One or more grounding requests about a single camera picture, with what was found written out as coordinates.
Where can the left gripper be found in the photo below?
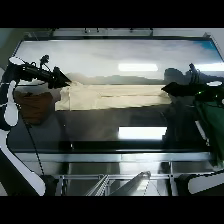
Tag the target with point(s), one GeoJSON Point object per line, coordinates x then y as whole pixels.
{"type": "Point", "coordinates": [55, 79]}

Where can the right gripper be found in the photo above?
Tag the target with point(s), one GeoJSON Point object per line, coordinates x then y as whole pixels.
{"type": "Point", "coordinates": [181, 89]}

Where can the cream garment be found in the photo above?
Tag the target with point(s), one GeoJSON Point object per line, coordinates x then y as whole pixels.
{"type": "Point", "coordinates": [113, 96]}

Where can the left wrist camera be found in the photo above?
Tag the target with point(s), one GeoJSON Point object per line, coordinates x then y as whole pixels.
{"type": "Point", "coordinates": [44, 60]}

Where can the green garment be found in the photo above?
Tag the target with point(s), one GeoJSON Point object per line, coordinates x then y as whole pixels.
{"type": "Point", "coordinates": [213, 126]}

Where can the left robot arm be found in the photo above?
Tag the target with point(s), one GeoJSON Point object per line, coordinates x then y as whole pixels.
{"type": "Point", "coordinates": [11, 113]}

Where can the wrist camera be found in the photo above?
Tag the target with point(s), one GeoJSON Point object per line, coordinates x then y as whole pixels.
{"type": "Point", "coordinates": [193, 71]}
{"type": "Point", "coordinates": [44, 60]}

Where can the brown garment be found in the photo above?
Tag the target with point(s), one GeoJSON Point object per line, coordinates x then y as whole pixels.
{"type": "Point", "coordinates": [35, 108]}

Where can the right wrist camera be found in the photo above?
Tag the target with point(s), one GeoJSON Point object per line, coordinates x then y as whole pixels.
{"type": "Point", "coordinates": [193, 71]}

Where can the silver frame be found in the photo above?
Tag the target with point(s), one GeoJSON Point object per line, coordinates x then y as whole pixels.
{"type": "Point", "coordinates": [110, 157]}

